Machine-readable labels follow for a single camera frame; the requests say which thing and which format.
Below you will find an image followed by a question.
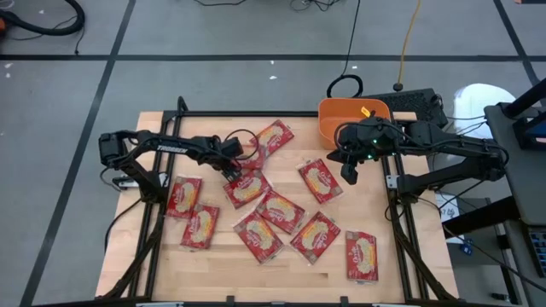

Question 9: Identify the black perforated computer case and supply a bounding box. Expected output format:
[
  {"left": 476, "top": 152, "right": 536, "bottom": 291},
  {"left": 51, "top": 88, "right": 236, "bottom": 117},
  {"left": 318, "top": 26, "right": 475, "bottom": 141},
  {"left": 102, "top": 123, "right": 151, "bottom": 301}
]
[{"left": 362, "top": 88, "right": 450, "bottom": 129}]

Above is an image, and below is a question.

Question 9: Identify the black left camera cable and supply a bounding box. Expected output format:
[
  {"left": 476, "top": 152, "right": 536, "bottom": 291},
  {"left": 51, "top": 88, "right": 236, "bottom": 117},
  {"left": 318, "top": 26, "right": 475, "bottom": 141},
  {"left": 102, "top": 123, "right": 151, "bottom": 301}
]
[{"left": 224, "top": 129, "right": 261, "bottom": 162}]

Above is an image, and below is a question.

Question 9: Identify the grey cart top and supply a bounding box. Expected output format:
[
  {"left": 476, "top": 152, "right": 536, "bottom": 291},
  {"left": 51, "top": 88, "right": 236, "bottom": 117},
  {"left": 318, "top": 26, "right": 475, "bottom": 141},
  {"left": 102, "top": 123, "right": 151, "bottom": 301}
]
[{"left": 484, "top": 101, "right": 546, "bottom": 227}]

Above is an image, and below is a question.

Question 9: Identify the black hanging power cable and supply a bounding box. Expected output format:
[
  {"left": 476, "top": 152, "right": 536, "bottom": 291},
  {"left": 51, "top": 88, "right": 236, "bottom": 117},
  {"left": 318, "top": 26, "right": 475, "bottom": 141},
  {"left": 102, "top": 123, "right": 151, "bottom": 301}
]
[{"left": 326, "top": 0, "right": 364, "bottom": 99}]

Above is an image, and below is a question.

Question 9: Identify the thick black vacuum hose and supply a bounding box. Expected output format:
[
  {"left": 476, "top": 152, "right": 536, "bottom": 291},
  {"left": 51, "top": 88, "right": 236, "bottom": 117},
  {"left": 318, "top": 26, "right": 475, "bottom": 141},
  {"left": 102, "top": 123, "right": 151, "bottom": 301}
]
[{"left": 0, "top": 0, "right": 85, "bottom": 37}]

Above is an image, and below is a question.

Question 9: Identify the white paper sheet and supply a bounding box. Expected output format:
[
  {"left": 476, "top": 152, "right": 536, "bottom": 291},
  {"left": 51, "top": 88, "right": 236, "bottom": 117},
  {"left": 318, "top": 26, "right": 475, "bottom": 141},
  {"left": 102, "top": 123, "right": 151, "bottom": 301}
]
[{"left": 434, "top": 192, "right": 462, "bottom": 223}]

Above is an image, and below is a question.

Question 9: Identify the black aluminium table frame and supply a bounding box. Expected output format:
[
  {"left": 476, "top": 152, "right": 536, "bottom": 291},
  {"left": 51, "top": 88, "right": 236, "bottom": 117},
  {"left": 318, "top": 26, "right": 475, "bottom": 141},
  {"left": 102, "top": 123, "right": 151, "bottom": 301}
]
[{"left": 96, "top": 96, "right": 460, "bottom": 307}]

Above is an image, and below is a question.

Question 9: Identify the black device with blue screen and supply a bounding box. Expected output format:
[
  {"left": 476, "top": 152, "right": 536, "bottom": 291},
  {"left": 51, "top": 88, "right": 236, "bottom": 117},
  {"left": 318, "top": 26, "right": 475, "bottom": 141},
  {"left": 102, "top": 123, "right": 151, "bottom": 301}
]
[{"left": 511, "top": 115, "right": 546, "bottom": 151}]

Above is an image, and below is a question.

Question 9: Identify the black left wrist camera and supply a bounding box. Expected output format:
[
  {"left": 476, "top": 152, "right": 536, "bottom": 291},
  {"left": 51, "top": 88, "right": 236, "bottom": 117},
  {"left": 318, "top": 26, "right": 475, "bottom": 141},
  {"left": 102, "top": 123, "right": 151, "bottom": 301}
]
[{"left": 220, "top": 136, "right": 246, "bottom": 159}]

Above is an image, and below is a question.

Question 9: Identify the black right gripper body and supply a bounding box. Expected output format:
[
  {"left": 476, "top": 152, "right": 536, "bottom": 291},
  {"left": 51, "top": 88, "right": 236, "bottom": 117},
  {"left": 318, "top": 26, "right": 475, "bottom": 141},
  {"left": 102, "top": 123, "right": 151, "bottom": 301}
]
[{"left": 336, "top": 118, "right": 402, "bottom": 163}]

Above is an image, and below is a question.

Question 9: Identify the dark keyboard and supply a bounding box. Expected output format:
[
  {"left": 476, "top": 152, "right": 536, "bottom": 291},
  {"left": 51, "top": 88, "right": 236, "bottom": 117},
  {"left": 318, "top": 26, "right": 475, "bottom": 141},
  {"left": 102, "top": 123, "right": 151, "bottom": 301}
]
[{"left": 527, "top": 228, "right": 546, "bottom": 278}]

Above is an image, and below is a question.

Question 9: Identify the orange plastic basket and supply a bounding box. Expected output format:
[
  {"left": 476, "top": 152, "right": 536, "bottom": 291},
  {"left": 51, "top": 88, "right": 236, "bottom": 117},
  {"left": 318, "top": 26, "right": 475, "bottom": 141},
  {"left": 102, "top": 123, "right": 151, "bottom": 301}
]
[{"left": 317, "top": 97, "right": 392, "bottom": 150}]

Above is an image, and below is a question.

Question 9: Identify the black slanted pole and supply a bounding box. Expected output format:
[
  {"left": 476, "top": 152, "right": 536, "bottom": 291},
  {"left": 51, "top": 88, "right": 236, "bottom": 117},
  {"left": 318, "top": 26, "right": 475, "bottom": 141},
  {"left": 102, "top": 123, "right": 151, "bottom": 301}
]
[{"left": 502, "top": 78, "right": 546, "bottom": 119}]

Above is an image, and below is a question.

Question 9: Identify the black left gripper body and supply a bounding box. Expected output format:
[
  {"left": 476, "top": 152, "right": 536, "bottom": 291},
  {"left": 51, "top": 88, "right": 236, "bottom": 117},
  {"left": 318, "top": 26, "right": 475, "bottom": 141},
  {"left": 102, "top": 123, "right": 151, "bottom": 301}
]
[{"left": 199, "top": 136, "right": 243, "bottom": 173}]

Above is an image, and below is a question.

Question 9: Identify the white round object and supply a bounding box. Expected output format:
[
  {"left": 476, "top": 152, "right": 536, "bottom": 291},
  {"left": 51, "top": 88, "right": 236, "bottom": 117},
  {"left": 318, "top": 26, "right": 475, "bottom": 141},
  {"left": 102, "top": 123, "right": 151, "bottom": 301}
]
[{"left": 451, "top": 83, "right": 518, "bottom": 142}]

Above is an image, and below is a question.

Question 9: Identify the yellow hanging cable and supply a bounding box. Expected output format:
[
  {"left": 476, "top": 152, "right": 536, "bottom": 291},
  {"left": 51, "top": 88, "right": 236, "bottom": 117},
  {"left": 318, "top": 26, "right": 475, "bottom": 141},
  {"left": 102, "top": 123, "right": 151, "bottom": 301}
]
[{"left": 394, "top": 0, "right": 424, "bottom": 93}]

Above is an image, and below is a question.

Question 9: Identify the black desk leg frame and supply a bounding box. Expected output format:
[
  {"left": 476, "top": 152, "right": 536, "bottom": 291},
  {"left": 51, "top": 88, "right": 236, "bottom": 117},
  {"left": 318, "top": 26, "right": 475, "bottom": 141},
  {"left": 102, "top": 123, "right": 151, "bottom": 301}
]
[{"left": 441, "top": 194, "right": 526, "bottom": 306}]

